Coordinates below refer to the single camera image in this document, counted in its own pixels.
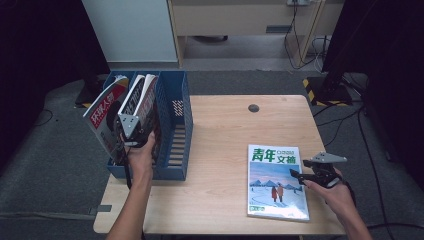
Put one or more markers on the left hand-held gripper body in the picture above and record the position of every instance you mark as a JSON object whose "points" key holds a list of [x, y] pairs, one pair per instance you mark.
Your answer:
{"points": [[131, 131]]}

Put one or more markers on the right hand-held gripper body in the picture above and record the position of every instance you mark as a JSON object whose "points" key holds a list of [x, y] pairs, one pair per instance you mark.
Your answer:
{"points": [[321, 173]]}

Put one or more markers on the white magazine with green title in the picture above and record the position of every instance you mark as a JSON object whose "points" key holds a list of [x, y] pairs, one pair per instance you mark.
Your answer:
{"points": [[276, 186]]}

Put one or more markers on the portrait magazine with red banner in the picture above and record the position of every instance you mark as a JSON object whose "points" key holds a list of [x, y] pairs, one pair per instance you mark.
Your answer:
{"points": [[103, 113]]}

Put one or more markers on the blue plastic file rack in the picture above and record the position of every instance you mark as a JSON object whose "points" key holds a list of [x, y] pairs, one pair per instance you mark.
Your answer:
{"points": [[173, 173]]}

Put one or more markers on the person's right hand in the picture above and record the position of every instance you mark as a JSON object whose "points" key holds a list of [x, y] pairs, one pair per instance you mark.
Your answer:
{"points": [[338, 198]]}

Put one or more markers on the person's left hand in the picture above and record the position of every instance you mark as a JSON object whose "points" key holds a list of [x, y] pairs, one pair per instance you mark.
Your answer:
{"points": [[141, 163]]}

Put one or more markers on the black hazard striped stand base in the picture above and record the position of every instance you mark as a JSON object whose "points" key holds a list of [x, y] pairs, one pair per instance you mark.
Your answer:
{"points": [[90, 96], [330, 93]]}

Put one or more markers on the grey floor tape strip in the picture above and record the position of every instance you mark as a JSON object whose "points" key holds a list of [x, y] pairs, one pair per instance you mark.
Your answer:
{"points": [[101, 209]]}

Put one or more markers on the white cabinet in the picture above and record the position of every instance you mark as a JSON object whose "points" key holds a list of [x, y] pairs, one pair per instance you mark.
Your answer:
{"points": [[133, 30]]}

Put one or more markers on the black curtain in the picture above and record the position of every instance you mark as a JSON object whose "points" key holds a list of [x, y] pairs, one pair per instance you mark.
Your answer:
{"points": [[393, 66], [40, 50]]}

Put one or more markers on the light wooden desk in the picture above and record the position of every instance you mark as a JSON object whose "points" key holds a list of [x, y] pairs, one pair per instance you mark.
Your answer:
{"points": [[233, 16]]}

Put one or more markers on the white power strip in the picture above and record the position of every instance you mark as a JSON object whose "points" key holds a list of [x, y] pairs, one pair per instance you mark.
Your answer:
{"points": [[298, 2]]}

